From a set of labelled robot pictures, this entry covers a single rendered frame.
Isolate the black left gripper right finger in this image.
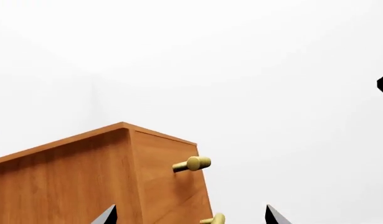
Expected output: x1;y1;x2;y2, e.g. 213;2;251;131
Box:
265;204;293;224

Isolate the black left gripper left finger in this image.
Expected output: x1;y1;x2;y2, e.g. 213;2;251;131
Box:
91;203;118;224

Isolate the orange wooden drawer cabinet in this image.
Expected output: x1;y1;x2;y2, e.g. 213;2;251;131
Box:
0;121;214;224

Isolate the brass cylindrical drawer knob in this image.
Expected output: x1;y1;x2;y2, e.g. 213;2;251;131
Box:
172;156;212;174
199;212;226;224

